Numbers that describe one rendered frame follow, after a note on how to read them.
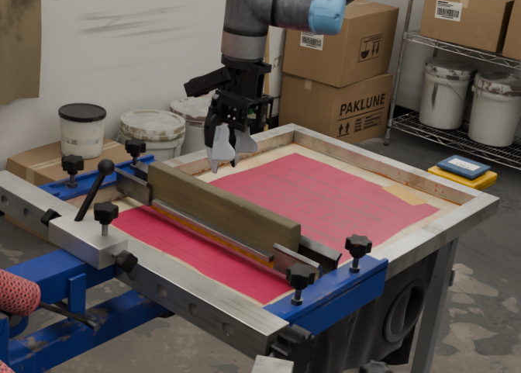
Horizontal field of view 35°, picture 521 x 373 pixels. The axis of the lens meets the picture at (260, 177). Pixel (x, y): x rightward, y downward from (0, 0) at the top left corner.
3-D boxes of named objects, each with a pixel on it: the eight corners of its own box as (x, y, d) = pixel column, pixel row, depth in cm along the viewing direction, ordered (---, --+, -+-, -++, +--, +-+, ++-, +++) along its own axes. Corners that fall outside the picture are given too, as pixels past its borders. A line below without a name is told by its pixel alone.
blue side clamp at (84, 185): (150, 183, 180) (151, 153, 177) (165, 190, 177) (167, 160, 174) (34, 219, 158) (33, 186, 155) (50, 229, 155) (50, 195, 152)
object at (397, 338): (388, 328, 194) (412, 203, 182) (419, 343, 189) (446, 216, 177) (263, 414, 161) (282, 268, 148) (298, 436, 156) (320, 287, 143)
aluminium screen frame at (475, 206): (290, 136, 214) (291, 122, 213) (496, 213, 181) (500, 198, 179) (36, 216, 157) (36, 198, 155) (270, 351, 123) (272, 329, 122)
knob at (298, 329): (282, 351, 119) (288, 307, 116) (313, 369, 116) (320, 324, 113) (249, 372, 114) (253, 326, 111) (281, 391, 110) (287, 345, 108)
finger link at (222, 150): (223, 183, 140) (236, 131, 138) (198, 171, 144) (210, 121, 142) (235, 181, 143) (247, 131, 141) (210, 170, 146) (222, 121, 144)
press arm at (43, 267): (90, 264, 134) (91, 236, 132) (114, 278, 131) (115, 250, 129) (-3, 300, 122) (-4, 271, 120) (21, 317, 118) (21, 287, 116)
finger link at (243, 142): (252, 175, 146) (251, 129, 142) (227, 165, 150) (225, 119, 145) (263, 168, 148) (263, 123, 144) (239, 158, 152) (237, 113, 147)
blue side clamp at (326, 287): (359, 282, 148) (365, 248, 146) (383, 293, 145) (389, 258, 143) (251, 346, 126) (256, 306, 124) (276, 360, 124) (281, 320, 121)
